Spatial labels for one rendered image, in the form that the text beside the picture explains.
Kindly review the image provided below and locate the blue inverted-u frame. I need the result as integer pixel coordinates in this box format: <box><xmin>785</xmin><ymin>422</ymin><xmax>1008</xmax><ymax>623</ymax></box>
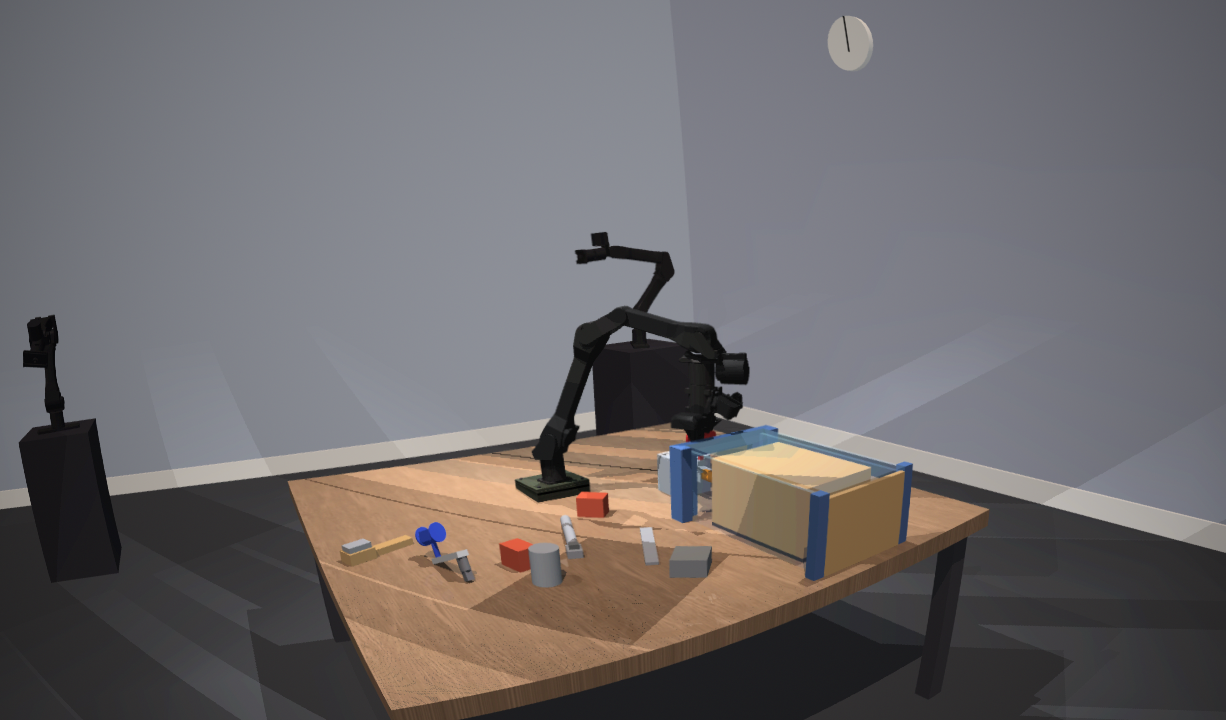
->
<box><xmin>669</xmin><ymin>424</ymin><xmax>770</xmax><ymax>520</ymax></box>

